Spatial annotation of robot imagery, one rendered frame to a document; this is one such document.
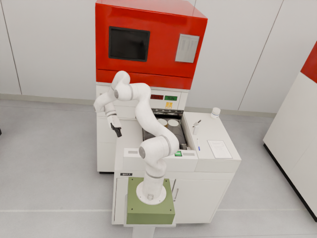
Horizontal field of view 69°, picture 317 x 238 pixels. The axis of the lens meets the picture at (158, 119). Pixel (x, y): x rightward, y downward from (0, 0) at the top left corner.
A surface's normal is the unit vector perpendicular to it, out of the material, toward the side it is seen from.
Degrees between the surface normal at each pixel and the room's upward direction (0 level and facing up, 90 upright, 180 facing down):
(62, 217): 0
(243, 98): 90
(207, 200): 90
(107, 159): 90
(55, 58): 90
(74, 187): 0
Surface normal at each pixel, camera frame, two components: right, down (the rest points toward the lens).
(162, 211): 0.15, -0.85
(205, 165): 0.10, 0.59
